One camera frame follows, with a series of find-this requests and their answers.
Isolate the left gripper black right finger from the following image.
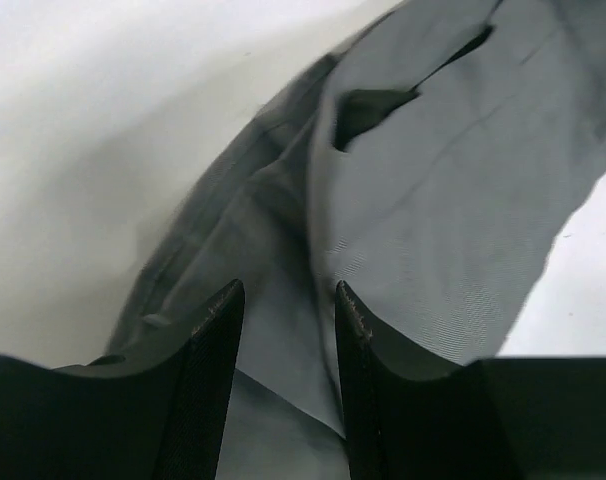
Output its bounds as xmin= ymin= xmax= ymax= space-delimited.
xmin=335 ymin=283 xmax=606 ymax=479

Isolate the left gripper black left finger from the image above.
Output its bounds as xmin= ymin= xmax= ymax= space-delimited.
xmin=0 ymin=281 xmax=245 ymax=479

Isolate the grey pleated skirt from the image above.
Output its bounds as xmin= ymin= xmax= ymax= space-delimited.
xmin=111 ymin=1 xmax=606 ymax=479

